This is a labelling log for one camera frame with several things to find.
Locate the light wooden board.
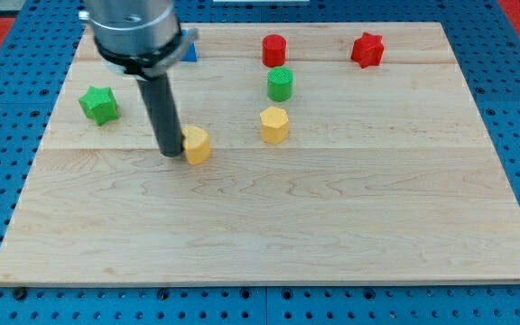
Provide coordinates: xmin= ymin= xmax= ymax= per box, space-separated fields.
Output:
xmin=0 ymin=23 xmax=520 ymax=288

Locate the yellow cylinder block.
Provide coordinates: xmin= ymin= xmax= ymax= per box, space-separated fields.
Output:
xmin=181 ymin=125 xmax=211 ymax=165

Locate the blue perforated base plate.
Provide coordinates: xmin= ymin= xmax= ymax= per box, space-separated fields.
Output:
xmin=0 ymin=0 xmax=520 ymax=324

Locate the yellow hexagon block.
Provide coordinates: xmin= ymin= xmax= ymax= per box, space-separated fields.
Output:
xmin=260 ymin=107 xmax=289 ymax=144

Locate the green cylinder block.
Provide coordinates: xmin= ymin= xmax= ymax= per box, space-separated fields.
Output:
xmin=267 ymin=66 xmax=293 ymax=102

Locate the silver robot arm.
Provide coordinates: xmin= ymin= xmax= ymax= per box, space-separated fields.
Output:
xmin=79 ymin=0 xmax=199 ymax=157

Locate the blue block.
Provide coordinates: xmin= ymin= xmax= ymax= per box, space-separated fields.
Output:
xmin=181 ymin=42 xmax=198 ymax=62

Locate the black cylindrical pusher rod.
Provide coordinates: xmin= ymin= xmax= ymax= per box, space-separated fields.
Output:
xmin=137 ymin=74 xmax=183 ymax=157

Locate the green star block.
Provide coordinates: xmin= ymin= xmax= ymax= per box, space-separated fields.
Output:
xmin=79 ymin=87 xmax=119 ymax=126

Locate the red star block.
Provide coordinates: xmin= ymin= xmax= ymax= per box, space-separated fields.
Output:
xmin=350 ymin=32 xmax=385 ymax=69

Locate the red cylinder block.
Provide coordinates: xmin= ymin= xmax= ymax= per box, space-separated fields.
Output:
xmin=262 ymin=33 xmax=287 ymax=68

